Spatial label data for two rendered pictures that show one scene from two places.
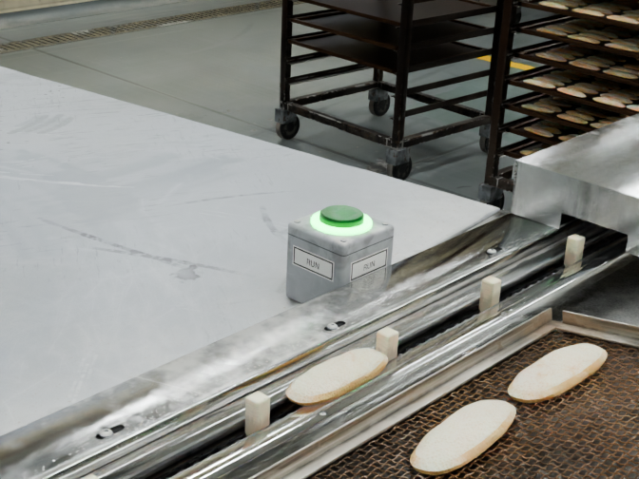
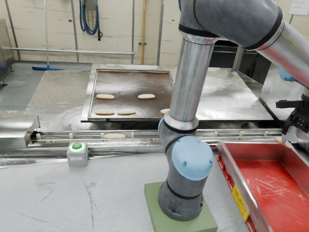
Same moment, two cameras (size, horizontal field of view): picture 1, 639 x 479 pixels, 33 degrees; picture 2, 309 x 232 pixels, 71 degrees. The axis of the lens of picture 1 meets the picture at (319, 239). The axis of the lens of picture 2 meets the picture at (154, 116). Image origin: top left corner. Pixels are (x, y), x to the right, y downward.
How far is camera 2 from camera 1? 1.41 m
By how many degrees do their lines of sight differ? 115
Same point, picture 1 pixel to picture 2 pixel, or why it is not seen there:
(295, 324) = (109, 143)
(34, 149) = not seen: outside the picture
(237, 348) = (123, 143)
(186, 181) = not seen: outside the picture
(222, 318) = (104, 167)
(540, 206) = (28, 140)
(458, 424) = (126, 111)
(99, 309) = (120, 182)
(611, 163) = (13, 127)
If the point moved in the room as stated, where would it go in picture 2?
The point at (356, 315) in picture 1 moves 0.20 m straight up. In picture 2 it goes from (98, 141) to (95, 100)
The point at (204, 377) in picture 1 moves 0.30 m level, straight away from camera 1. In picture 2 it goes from (133, 141) to (79, 181)
